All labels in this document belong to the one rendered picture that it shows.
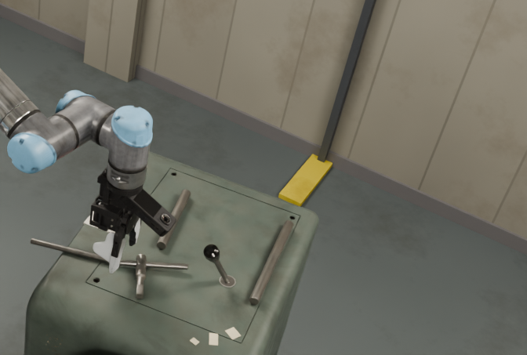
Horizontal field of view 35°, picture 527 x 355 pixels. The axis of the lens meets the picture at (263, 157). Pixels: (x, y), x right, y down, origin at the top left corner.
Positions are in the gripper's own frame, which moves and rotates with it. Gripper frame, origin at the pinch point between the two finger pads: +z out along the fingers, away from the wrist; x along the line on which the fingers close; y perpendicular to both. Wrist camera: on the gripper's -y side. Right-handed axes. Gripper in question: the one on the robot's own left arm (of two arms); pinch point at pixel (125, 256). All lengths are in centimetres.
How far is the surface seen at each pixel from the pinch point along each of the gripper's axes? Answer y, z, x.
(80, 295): 4.4, 3.8, 10.6
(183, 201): -3.1, 1.7, -25.2
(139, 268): -3.6, 1.7, -0.1
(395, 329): -73, 130, -143
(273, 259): -28.1, 1.7, -17.4
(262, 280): -28.0, 1.7, -9.6
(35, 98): 137, 130, -210
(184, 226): -6.2, 3.9, -19.4
